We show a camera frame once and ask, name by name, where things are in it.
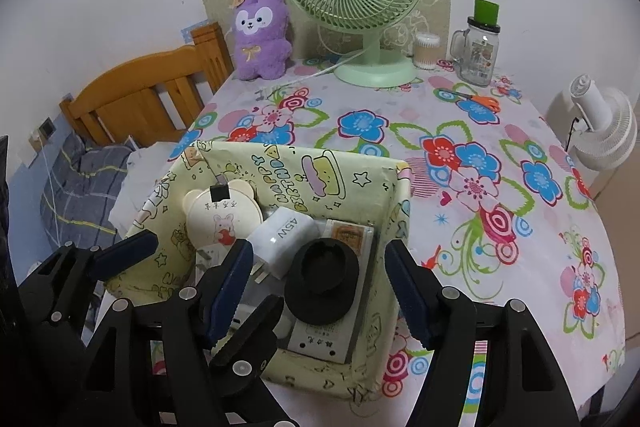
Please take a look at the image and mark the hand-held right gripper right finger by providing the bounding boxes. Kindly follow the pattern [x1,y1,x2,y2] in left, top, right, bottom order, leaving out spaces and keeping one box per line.
[385,238,568,427]

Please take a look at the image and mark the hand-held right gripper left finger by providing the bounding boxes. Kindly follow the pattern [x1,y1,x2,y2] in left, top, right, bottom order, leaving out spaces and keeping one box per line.
[82,238,254,427]

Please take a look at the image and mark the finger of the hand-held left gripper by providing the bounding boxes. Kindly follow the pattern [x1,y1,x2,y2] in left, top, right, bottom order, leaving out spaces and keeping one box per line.
[207,294,286,380]
[92,229,159,280]

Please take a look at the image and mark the cream round mirror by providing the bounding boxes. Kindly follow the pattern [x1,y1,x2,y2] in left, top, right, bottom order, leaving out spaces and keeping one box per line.
[182,179,263,263]

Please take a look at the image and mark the long white box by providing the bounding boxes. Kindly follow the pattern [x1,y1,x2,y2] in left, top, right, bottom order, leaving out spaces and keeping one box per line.
[287,218,376,365]

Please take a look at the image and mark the black round cap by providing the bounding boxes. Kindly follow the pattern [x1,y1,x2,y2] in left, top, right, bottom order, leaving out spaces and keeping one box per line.
[284,238,361,325]

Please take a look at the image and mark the large white charger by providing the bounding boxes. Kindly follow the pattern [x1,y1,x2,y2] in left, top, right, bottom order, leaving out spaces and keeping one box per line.
[246,207,313,280]

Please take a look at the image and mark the yellow patterned storage box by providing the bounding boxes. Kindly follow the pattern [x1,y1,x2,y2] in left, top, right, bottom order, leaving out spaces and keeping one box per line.
[105,139,413,403]

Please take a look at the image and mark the blue plaid bedding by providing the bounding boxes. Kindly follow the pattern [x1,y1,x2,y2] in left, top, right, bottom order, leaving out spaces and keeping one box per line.
[39,129,136,253]

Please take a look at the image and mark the floral tablecloth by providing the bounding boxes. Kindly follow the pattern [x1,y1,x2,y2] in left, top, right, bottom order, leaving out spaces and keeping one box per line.
[107,54,628,427]

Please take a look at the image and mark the beige door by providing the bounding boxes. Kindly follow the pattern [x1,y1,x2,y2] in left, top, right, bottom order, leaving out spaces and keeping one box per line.
[585,159,640,323]

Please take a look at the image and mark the purple plush toy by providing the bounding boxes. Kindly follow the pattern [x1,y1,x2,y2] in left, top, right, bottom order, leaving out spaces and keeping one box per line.
[231,0,293,82]

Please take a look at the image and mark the cotton swab jar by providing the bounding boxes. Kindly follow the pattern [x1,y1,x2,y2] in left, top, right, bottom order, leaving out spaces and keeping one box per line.
[412,32,442,70]

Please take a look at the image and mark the glass jar with green lid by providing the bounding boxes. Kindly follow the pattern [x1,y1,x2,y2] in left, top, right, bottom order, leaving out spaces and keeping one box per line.
[450,0,502,88]

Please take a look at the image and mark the white standing fan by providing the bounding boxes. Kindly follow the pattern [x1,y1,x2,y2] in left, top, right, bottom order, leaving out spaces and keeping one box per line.
[544,75,638,172]

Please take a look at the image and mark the orange handled scissors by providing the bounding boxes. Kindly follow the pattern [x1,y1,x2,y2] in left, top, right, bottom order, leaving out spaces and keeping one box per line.
[442,89,502,114]

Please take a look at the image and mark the blue wall sticker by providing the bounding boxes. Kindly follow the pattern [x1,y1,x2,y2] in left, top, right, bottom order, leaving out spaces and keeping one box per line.
[180,21,207,42]

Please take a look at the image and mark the white fan cable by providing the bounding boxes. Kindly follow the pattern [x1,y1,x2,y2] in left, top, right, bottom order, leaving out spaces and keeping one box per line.
[280,49,366,82]

